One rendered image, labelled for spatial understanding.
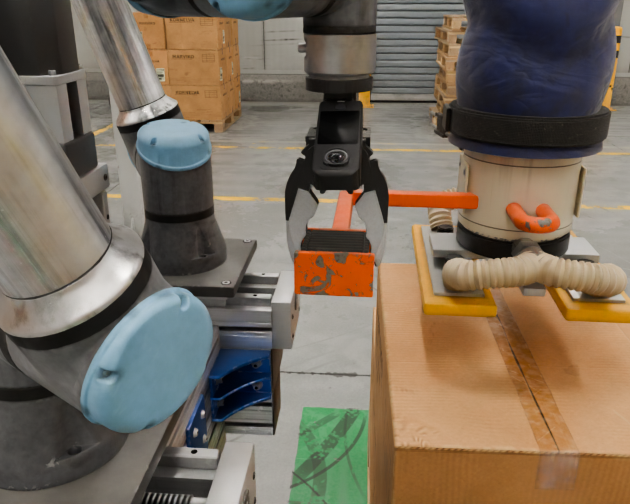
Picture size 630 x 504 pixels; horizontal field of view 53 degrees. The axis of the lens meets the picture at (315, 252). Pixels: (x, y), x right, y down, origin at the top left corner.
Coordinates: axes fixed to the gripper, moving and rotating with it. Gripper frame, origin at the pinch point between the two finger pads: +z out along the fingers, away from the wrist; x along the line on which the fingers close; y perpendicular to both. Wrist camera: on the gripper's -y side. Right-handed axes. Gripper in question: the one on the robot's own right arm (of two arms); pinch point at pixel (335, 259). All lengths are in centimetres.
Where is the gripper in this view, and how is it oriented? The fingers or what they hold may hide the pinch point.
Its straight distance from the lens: 72.7
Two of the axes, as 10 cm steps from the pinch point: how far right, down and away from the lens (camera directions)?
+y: 0.9, -3.7, 9.3
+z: 0.0, 9.3, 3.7
